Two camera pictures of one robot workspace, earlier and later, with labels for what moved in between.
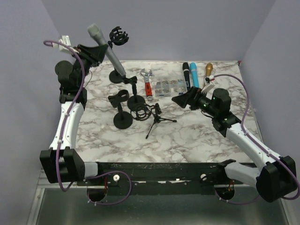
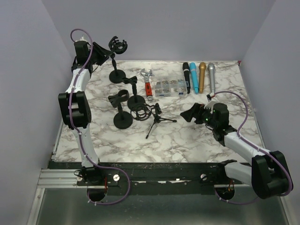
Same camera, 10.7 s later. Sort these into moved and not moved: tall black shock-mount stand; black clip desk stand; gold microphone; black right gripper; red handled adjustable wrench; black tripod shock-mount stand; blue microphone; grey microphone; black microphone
Moved: black right gripper; tall black shock-mount stand; grey microphone; gold microphone
Not moved: black clip desk stand; blue microphone; black microphone; black tripod shock-mount stand; red handled adjustable wrench
